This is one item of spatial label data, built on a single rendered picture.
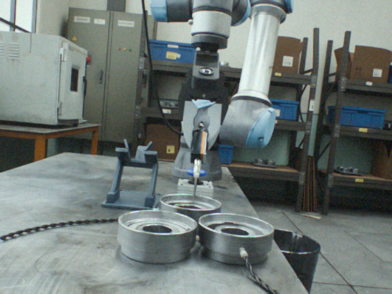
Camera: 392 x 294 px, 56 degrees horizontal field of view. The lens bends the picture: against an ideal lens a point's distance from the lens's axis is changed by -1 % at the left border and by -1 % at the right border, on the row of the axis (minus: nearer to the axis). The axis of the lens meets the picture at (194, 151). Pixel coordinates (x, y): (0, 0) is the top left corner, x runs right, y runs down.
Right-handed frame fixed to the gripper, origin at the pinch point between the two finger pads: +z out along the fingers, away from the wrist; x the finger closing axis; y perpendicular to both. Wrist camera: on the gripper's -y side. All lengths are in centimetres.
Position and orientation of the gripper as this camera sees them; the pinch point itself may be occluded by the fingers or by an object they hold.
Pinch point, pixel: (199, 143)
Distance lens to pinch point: 71.0
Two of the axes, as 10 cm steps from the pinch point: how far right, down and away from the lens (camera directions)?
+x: -10.0, -1.0, 0.3
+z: -0.9, 9.9, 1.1
